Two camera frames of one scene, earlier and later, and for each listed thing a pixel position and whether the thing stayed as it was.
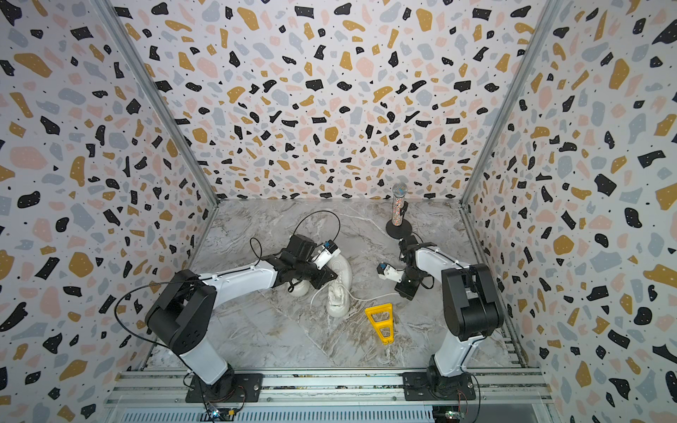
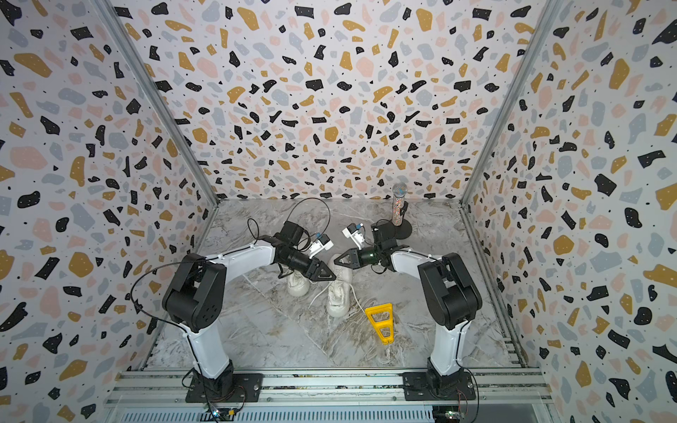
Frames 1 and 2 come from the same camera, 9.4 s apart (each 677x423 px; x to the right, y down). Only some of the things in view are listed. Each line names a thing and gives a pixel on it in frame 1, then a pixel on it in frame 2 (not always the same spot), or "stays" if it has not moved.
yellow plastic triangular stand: (383, 324) stays
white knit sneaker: (301, 287) stays
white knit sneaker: (339, 288) stays
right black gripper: (405, 289) -> (353, 258)
